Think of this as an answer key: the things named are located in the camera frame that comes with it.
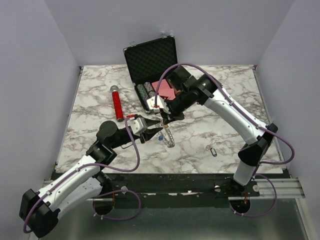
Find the red microphone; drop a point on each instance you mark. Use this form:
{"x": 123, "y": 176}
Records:
{"x": 117, "y": 103}

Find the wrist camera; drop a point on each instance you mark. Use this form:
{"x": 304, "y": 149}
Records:
{"x": 137, "y": 124}
{"x": 156, "y": 104}

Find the key with yellow tag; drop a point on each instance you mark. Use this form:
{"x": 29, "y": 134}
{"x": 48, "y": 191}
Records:
{"x": 165, "y": 126}

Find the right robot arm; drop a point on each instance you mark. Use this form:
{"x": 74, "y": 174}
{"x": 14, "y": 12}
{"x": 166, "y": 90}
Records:
{"x": 208, "y": 92}

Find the metal disc with keyrings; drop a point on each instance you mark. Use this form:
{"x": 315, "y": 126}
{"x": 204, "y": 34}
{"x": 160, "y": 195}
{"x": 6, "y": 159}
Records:
{"x": 168, "y": 139}

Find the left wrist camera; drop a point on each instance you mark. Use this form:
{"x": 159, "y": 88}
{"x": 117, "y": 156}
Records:
{"x": 137, "y": 124}

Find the black poker chip case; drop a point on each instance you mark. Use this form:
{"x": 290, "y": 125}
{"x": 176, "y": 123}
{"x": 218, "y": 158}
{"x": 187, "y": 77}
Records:
{"x": 147, "y": 61}

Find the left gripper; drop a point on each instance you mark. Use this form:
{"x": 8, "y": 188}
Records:
{"x": 149, "y": 133}

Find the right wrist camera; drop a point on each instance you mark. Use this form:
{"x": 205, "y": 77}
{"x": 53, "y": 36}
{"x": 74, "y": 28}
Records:
{"x": 156, "y": 104}

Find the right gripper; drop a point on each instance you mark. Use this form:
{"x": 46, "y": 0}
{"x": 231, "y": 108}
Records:
{"x": 168, "y": 118}

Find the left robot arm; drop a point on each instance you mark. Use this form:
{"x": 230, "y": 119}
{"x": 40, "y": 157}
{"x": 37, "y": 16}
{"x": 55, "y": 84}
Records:
{"x": 41, "y": 210}

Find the key with black tag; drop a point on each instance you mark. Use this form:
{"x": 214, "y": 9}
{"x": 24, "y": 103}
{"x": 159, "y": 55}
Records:
{"x": 211, "y": 149}

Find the pink playing cards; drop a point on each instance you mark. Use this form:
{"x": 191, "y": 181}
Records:
{"x": 166, "y": 91}

